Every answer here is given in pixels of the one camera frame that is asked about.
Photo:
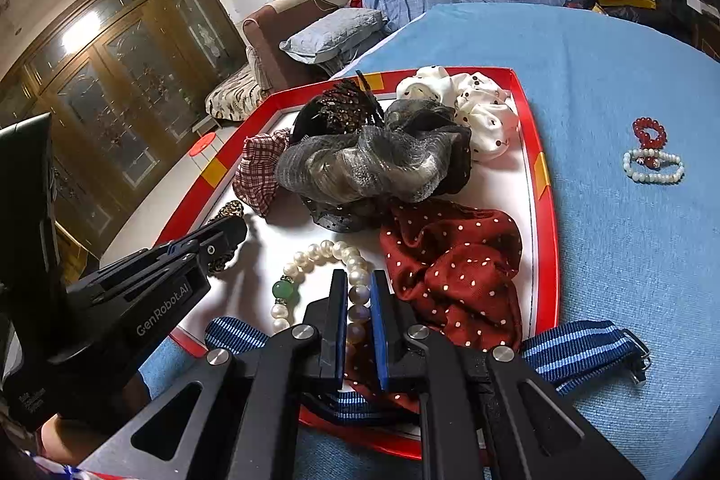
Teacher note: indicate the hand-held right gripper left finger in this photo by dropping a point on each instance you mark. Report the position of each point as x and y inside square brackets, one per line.
[336, 334]

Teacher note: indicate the black mesh scrunchie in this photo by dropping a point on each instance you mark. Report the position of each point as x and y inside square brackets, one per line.
[458, 170]

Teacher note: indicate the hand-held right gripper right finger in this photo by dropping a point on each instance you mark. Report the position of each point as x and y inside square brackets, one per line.
[379, 339]

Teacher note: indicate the wooden wardrobe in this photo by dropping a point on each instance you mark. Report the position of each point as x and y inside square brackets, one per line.
[129, 64]

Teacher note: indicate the black perforated hair clip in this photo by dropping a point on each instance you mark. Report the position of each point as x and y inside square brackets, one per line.
[337, 218]

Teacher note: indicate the grey pillow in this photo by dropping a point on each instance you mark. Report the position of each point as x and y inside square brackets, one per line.
[332, 36]

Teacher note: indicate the person's left forearm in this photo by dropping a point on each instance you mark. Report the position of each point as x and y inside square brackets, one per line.
[62, 438]

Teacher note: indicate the floral cushion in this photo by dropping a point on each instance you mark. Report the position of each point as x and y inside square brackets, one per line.
[236, 95]

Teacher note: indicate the black brown hair claw clip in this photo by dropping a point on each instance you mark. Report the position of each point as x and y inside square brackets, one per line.
[337, 106]

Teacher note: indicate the white stool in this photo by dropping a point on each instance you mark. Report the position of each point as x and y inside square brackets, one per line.
[204, 123]

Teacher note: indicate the brown sofa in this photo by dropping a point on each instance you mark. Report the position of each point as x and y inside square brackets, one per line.
[270, 41]

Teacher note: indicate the red plaid scrunchie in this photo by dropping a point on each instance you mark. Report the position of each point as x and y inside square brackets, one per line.
[259, 176]

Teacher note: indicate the white polka dot scrunchie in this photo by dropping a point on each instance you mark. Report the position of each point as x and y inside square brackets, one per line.
[489, 120]
[427, 83]

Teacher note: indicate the dark red polka dot scrunchie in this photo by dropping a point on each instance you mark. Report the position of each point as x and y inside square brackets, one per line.
[450, 266]

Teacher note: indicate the red stool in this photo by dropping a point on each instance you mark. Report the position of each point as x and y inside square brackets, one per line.
[202, 145]

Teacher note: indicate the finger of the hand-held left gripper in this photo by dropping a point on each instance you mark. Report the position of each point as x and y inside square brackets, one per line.
[197, 234]
[216, 246]

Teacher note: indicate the red tray with white inside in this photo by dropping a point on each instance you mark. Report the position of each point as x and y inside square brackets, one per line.
[495, 193]

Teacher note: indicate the grey shimmery scrunchie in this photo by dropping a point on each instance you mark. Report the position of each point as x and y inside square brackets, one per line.
[365, 159]

